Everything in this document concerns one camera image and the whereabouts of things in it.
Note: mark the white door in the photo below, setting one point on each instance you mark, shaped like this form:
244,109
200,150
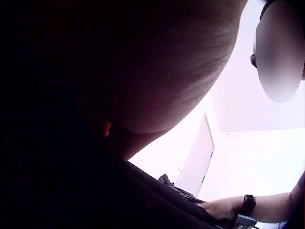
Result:
197,162

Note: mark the person's left hand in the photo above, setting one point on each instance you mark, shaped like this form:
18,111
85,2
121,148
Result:
152,71

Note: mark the person's body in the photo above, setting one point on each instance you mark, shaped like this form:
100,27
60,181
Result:
299,190

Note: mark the black wrist band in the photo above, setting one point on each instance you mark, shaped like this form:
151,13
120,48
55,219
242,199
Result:
247,210

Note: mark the person's right hand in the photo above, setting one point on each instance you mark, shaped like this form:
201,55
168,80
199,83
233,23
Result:
220,210

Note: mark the black fabric garment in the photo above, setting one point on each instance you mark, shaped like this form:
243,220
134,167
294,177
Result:
95,186

